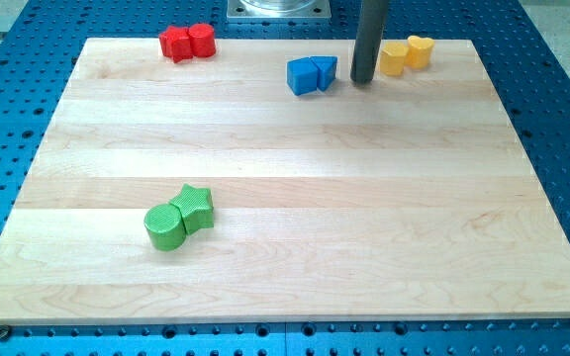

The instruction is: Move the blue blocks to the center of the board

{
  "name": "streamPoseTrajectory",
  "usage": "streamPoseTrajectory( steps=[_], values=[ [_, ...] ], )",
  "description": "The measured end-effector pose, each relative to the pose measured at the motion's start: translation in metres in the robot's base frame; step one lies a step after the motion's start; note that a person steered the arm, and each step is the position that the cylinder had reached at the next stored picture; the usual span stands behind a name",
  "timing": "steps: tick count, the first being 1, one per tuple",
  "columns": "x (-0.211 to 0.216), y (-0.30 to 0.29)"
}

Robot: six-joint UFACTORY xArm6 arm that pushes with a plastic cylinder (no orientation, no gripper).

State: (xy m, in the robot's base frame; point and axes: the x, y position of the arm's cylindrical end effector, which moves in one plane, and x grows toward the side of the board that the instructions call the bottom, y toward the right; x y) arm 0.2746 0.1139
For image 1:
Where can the light wooden board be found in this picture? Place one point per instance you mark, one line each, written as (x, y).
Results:
(411, 198)

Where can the green star block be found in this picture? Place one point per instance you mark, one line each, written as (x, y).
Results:
(196, 208)

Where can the blue cube block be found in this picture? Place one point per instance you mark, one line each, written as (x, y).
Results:
(302, 76)

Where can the blue triangle block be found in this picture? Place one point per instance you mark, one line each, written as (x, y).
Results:
(326, 66)

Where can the green cylinder block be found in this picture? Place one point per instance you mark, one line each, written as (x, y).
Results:
(165, 227)

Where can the yellow hexagon block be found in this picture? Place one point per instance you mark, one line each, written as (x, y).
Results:
(392, 58)

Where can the red cylinder block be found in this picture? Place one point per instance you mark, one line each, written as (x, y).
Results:
(202, 40)

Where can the red star block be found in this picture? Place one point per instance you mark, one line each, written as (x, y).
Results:
(175, 43)

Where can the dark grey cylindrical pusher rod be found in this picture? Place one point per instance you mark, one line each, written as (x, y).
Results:
(371, 25)

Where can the yellow heart block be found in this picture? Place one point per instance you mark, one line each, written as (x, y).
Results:
(419, 51)

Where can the blue perforated metal table plate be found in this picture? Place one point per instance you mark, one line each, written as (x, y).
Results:
(526, 49)

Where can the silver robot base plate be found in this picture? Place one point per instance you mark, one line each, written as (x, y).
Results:
(266, 10)

